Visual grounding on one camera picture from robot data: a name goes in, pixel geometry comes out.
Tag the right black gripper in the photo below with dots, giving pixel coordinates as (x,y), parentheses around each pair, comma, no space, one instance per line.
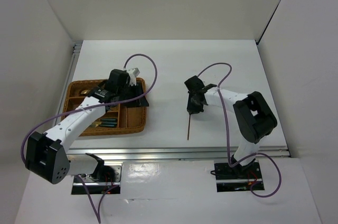
(191,109)

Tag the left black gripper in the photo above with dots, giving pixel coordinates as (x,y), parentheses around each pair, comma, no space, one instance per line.
(138,102)

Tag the gold knife green handle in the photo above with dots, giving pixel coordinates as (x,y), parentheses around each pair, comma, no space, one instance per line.
(108,125)
(108,120)

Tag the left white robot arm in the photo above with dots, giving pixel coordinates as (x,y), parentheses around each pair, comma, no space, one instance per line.
(46,153)

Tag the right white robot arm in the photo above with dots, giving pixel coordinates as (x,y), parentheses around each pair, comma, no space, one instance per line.
(254,117)

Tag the wicker cutlery tray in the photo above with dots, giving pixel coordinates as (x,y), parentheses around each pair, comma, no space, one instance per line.
(130,119)

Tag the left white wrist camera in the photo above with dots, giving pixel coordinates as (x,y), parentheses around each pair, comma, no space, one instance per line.
(133,74)

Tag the aluminium table rail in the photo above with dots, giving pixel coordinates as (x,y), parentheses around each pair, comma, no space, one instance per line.
(155,154)

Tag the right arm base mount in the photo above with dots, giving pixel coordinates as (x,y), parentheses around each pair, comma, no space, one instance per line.
(239,178)

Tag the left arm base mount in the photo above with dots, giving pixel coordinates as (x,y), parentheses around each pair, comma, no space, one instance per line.
(91,174)

